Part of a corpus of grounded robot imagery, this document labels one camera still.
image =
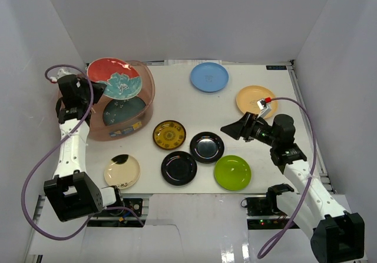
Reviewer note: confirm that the dark teal floral plate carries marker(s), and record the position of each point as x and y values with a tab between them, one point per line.
118	111

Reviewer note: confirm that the glossy black plate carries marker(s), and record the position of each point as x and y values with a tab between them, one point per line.
178	168
207	147

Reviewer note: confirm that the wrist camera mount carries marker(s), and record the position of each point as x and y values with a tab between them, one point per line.
60	73
264	106

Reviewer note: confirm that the papers at table back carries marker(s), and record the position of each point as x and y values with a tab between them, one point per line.
170	62

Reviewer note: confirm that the glossy black plate lower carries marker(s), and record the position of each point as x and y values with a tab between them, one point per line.
178	168

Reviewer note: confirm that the blue table label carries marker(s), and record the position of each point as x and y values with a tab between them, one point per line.
276	67

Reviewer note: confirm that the glossy black plate upper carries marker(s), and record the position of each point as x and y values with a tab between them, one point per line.
207	147

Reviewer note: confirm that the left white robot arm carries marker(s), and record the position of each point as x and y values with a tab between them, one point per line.
71	192

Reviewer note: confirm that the peach orange plate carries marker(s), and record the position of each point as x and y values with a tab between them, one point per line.
248	96

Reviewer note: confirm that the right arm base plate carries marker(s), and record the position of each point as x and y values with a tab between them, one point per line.
260	216

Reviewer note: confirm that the yellow patterned brown plate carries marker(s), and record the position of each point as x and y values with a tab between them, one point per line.
169	135

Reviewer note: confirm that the cream plate with ink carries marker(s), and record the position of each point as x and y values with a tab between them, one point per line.
123	171

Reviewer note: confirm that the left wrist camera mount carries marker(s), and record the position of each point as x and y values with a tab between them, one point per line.
60	73

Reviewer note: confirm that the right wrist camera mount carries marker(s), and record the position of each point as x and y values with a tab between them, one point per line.
264	106

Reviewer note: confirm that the red and teal flower plate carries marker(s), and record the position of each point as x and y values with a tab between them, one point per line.
122	81

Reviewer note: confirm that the lime green plate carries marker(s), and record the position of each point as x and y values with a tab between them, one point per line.
232	173

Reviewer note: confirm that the light blue plate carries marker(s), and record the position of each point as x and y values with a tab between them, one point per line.
209	77

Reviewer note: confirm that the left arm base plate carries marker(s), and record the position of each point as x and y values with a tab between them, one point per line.
127	213

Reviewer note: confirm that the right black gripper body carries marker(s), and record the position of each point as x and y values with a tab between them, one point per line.
263	133

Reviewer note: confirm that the pink translucent plastic bin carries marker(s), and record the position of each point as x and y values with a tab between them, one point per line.
100	132

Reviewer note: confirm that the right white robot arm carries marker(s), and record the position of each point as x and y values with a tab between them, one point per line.
335	234

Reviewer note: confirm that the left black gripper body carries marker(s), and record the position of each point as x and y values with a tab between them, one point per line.
89	89

